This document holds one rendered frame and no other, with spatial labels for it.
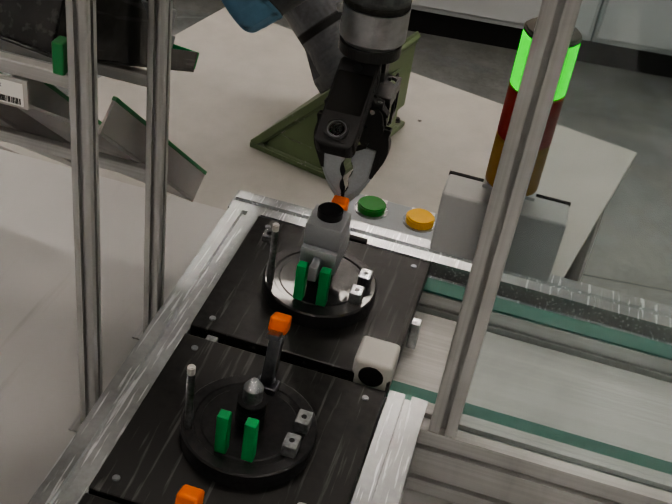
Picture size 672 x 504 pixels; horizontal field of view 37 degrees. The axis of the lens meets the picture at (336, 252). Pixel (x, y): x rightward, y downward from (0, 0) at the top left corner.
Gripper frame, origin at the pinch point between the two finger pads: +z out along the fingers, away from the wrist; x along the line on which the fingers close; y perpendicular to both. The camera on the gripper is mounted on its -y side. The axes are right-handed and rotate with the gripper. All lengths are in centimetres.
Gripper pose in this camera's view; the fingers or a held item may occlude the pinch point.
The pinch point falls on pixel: (342, 196)
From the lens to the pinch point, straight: 122.8
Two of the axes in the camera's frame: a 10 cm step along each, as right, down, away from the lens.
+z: -1.3, 7.9, 6.0
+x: -9.6, -2.6, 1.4
